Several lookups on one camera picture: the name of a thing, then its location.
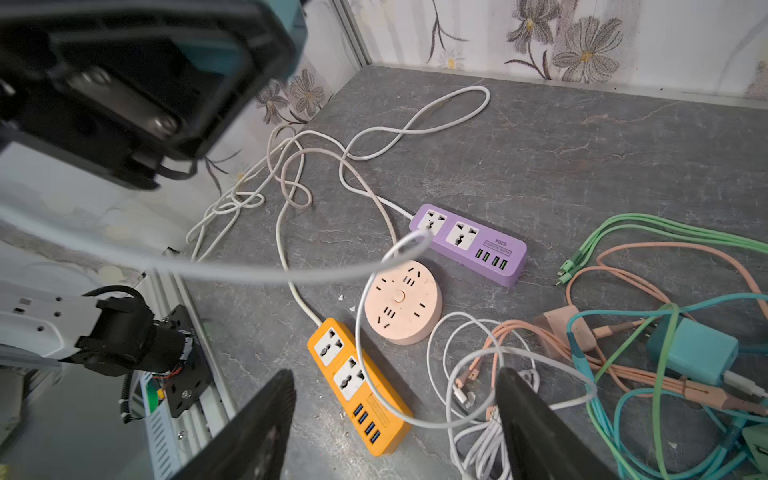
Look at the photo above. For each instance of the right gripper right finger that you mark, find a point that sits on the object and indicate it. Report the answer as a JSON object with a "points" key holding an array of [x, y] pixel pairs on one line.
{"points": [[539, 444]]}

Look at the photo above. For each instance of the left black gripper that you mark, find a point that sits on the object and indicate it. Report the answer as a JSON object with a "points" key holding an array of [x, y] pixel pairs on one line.
{"points": [[101, 86]]}

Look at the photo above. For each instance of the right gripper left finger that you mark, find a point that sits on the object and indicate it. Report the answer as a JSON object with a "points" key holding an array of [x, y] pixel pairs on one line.
{"points": [[252, 445]]}

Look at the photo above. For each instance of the teal charger with white cable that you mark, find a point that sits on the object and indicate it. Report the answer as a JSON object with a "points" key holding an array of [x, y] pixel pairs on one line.
{"points": [[271, 35]]}

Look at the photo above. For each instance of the pink charger adapter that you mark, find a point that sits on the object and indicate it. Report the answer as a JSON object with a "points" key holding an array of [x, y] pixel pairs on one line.
{"points": [[556, 321]]}

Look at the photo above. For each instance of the orange power strip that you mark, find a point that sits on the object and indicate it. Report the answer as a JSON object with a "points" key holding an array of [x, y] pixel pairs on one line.
{"points": [[348, 373]]}

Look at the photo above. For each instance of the purple power strip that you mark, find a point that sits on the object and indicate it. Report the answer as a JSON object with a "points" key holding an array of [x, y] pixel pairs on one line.
{"points": [[482, 249]]}

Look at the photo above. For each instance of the pink round power socket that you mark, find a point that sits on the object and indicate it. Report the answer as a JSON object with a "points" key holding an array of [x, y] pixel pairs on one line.
{"points": [[404, 304]]}

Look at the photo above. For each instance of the green charger cube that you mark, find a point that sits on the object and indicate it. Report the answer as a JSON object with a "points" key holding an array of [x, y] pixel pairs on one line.
{"points": [[756, 438]]}

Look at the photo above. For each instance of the aluminium front rail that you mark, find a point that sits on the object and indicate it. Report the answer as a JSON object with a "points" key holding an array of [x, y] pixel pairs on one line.
{"points": [[196, 427]]}

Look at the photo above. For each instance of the white vented cable duct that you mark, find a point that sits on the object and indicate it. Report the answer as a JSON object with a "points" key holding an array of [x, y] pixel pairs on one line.
{"points": [[162, 443]]}

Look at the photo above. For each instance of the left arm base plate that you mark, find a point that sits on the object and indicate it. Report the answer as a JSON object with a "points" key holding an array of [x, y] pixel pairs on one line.
{"points": [[184, 384]]}

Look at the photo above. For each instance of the teal charger in cable pile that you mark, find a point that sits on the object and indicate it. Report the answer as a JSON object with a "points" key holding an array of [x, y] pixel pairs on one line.
{"points": [[701, 353]]}

